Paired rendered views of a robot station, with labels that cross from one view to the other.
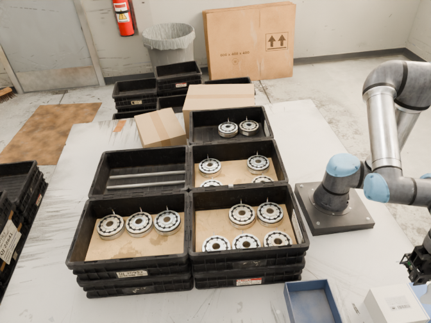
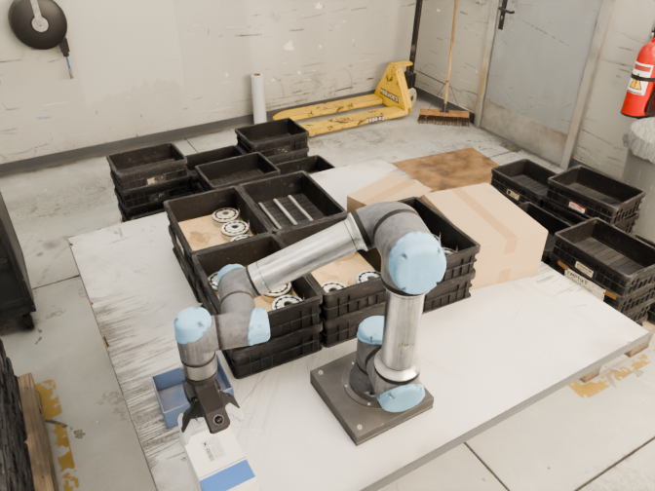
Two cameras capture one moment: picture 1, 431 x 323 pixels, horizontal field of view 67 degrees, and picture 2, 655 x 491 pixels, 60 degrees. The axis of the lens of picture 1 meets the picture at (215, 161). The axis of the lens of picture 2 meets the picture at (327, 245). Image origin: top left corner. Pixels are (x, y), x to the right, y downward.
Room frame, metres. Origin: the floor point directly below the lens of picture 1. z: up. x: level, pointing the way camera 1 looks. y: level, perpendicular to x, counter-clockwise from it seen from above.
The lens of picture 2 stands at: (0.34, -1.47, 2.00)
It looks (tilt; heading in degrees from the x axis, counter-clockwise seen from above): 34 degrees down; 64
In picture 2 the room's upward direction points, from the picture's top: straight up
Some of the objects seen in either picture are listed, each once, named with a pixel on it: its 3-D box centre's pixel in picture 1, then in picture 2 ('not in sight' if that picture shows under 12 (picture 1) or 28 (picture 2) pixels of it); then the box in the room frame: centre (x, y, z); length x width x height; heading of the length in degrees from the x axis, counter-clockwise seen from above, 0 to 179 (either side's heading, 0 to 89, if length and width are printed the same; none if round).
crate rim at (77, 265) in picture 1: (133, 226); (215, 218); (0.75, 0.31, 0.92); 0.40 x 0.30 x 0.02; 91
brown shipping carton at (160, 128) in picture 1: (161, 136); (389, 208); (1.49, 0.30, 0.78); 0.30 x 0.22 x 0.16; 18
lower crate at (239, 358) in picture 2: (244, 243); (257, 315); (0.75, -0.09, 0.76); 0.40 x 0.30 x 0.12; 91
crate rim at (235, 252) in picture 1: (244, 218); (253, 277); (0.75, -0.09, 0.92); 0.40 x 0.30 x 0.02; 91
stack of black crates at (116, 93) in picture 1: (139, 102); (527, 201); (2.74, 0.68, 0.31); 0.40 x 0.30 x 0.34; 94
